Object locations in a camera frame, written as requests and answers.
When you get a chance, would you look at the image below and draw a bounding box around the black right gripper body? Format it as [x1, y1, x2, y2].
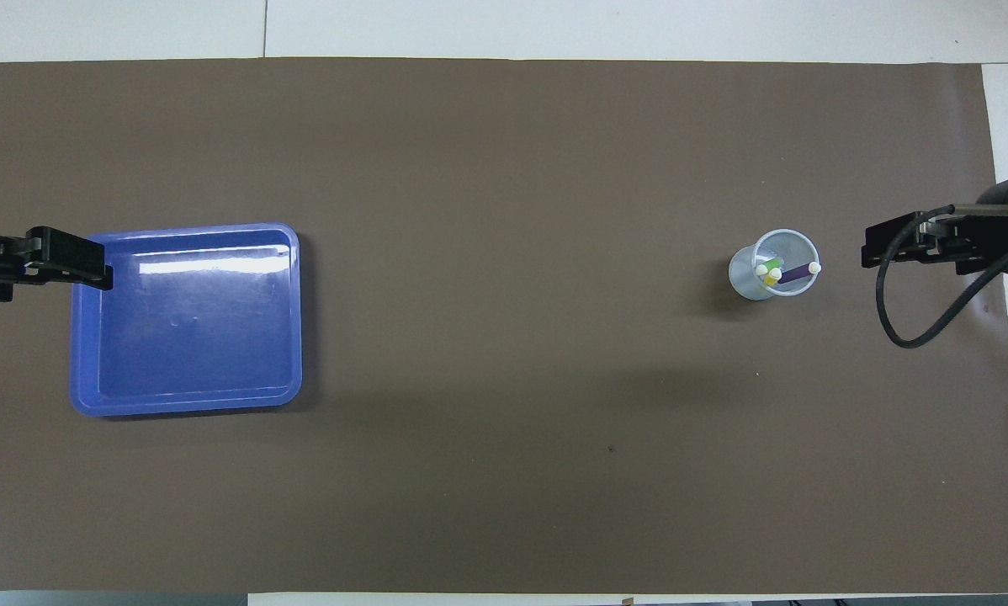
[933, 168, 1008, 277]

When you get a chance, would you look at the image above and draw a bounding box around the blue plastic tray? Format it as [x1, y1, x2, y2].
[69, 222, 304, 418]

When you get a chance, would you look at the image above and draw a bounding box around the translucent plastic cup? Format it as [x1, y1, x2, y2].
[729, 229, 821, 301]

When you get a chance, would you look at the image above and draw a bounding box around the brown table mat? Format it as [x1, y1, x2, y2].
[0, 57, 1008, 594]

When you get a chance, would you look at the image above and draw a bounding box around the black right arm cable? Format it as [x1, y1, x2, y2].
[876, 205, 1008, 348]

